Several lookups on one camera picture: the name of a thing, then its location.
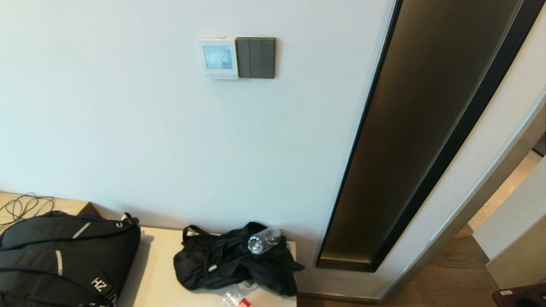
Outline clear unlabelled water bottle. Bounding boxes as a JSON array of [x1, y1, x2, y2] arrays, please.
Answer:
[[247, 227, 282, 255]]

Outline brown table with cup hole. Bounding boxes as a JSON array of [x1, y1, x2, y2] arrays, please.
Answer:
[[492, 282, 546, 307]]

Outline black backpack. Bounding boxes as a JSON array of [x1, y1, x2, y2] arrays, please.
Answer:
[[0, 211, 141, 307]]

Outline red labelled water bottle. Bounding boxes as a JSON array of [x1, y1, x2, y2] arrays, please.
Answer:
[[221, 291, 253, 307]]

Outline clear plastic wrapper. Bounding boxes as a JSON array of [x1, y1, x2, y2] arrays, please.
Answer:
[[237, 279, 261, 299]]

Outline white wall thermostat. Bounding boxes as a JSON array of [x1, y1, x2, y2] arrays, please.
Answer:
[[198, 37, 239, 81]]

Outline black cloth bag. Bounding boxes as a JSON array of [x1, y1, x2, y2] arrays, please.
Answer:
[[173, 221, 305, 297]]

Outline grey wall switch plate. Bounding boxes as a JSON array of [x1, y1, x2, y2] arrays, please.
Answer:
[[235, 37, 276, 79]]

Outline bronze glass panel black frame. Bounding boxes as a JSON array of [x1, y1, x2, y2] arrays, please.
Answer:
[[316, 0, 546, 273]]

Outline light wooden desk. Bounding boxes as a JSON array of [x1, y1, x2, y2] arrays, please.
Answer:
[[0, 192, 101, 233]]

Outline thin black cable bundle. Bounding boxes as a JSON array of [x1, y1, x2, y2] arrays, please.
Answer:
[[0, 193, 55, 233]]

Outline white door leaf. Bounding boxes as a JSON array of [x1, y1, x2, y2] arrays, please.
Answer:
[[473, 156, 546, 290]]

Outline grey door frame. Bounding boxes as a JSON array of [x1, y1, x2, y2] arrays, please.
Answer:
[[375, 92, 546, 301]]

